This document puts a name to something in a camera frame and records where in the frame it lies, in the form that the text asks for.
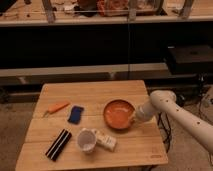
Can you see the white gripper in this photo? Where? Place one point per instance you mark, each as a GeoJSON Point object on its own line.
{"type": "Point", "coordinates": [144, 112]}

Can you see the orange ceramic bowl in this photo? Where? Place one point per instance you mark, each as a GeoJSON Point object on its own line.
{"type": "Point", "coordinates": [117, 114]}

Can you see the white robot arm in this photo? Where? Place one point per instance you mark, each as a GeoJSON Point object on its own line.
{"type": "Point", "coordinates": [165, 101]}

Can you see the white plastic bottle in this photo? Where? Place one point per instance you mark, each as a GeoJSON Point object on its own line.
{"type": "Point", "coordinates": [104, 140]}

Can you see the wooden table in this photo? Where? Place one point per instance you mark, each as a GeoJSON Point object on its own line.
{"type": "Point", "coordinates": [141, 145]}

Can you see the black box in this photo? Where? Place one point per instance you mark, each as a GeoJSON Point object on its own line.
{"type": "Point", "coordinates": [190, 59]}

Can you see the clear plastic cup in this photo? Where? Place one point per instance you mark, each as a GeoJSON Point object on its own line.
{"type": "Point", "coordinates": [86, 141]}

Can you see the blue smartphone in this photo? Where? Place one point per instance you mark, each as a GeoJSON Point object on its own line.
{"type": "Point", "coordinates": [75, 115]}

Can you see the black white striped case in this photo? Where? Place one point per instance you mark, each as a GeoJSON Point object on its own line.
{"type": "Point", "coordinates": [58, 145]}

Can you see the wooden shelf with clutter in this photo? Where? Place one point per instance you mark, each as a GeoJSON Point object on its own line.
{"type": "Point", "coordinates": [95, 12]}

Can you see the orange handled tool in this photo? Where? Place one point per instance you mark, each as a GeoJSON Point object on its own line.
{"type": "Point", "coordinates": [55, 107]}

